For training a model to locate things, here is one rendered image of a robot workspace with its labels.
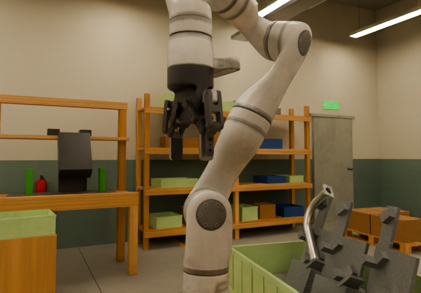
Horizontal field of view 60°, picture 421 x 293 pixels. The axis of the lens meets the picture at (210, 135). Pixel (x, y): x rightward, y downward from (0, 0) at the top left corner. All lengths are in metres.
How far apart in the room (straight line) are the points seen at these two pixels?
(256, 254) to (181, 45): 1.06
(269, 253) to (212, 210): 0.82
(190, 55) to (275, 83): 0.27
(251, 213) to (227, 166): 5.33
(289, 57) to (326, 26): 7.50
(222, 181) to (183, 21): 0.36
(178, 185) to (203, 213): 4.75
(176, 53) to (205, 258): 0.38
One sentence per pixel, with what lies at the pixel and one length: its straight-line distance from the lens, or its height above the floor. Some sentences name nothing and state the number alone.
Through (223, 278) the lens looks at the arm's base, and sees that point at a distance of 0.75.
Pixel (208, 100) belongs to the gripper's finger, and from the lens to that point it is 0.53.
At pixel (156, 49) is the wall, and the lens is 6.16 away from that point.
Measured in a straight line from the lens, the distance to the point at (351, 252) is 1.27.
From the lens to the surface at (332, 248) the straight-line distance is 1.29.
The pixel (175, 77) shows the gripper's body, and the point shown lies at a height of 1.42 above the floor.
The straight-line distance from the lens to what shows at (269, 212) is 6.32.
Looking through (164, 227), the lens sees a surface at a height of 0.28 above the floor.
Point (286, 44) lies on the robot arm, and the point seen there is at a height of 1.54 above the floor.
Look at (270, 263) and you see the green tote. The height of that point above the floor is 0.88.
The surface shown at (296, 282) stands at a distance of 1.38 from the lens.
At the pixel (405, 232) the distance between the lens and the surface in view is 5.69.
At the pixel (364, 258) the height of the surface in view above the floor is 1.02.
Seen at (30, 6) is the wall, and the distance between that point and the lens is 6.01.
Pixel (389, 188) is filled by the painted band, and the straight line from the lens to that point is 8.80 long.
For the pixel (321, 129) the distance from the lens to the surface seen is 7.64.
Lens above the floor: 1.30
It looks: 3 degrees up
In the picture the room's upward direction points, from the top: straight up
